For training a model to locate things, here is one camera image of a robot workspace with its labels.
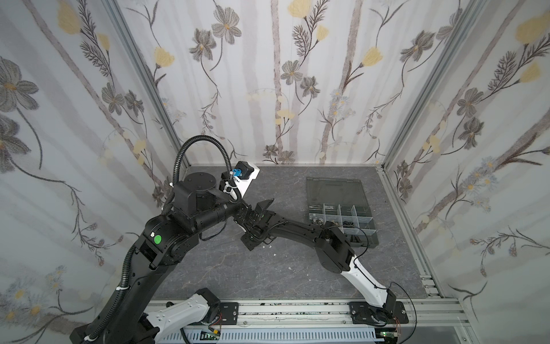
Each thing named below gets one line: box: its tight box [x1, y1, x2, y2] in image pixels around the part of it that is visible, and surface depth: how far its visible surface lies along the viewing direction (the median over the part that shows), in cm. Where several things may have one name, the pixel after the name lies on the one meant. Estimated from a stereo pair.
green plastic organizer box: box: [306, 177, 379, 249], surface depth 100 cm
